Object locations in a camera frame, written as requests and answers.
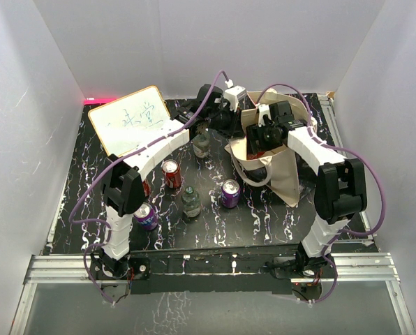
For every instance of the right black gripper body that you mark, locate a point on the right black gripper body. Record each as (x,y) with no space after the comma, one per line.
(265,137)

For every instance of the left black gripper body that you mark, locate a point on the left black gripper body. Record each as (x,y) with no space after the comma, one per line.
(223,121)

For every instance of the beige canvas tote bag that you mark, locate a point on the beige canvas tote bag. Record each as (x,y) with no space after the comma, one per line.
(277,168)

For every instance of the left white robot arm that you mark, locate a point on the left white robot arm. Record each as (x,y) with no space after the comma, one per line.
(121,181)

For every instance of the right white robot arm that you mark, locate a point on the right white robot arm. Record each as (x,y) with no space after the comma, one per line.
(340,190)

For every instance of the far clear glass bottle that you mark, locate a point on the far clear glass bottle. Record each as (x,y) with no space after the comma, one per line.
(201,145)

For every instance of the clear glass bottle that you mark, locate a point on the clear glass bottle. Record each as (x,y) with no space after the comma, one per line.
(201,145)
(191,202)

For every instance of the purple soda can centre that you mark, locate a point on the purple soda can centre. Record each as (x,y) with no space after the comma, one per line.
(230,193)

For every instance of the purple soda can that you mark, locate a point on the purple soda can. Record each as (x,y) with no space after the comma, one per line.
(230,193)
(146,217)

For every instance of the red cola can centre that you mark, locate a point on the red cola can centre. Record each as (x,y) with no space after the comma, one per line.
(172,173)

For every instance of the red cola can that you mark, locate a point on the red cola can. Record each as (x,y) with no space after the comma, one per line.
(147,188)
(172,173)

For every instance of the near clear glass bottle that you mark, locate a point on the near clear glass bottle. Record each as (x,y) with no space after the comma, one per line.
(191,202)

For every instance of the red cola can left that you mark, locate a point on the red cola can left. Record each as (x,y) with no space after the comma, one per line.
(147,188)

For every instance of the purple soda can left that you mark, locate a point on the purple soda can left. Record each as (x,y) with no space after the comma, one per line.
(146,217)

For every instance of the pink red marker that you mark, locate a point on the pink red marker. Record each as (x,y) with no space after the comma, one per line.
(93,101)

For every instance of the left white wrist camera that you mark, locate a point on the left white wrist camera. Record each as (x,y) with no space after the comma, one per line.
(235,96)

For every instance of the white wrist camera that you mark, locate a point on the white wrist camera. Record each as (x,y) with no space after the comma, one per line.
(235,96)
(264,115)

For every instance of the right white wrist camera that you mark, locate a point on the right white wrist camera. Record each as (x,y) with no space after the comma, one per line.
(264,115)

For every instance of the small whiteboard orange frame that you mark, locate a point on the small whiteboard orange frame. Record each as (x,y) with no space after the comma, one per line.
(127,122)

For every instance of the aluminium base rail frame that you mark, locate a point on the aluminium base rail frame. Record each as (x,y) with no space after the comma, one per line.
(216,290)

